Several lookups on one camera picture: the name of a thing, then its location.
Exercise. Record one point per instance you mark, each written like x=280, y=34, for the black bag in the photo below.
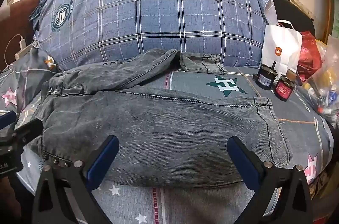
x=294, y=12

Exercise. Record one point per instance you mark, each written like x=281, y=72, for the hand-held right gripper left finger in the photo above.
x=103, y=160

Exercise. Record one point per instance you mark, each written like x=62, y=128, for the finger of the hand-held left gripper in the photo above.
x=27, y=131
x=6, y=119

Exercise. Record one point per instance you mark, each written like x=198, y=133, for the dark jar with red label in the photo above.
x=284, y=89

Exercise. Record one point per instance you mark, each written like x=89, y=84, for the white paper bag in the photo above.
x=282, y=49

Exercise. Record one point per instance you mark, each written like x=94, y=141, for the brown headboard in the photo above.
x=18, y=17

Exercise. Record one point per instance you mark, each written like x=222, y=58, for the grey denim pants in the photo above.
x=164, y=131

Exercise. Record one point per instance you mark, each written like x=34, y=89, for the clear plastic bag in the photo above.
x=324, y=81

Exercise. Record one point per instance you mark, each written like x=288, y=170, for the red plastic bag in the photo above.
x=308, y=54

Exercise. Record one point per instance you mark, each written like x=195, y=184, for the white charger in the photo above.
x=22, y=50

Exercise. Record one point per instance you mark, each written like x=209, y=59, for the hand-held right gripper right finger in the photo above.
x=242, y=160

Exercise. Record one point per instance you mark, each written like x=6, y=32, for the dark jar with blue label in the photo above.
x=264, y=78

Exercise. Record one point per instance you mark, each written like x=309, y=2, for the blue plaid folded quilt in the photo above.
x=159, y=14

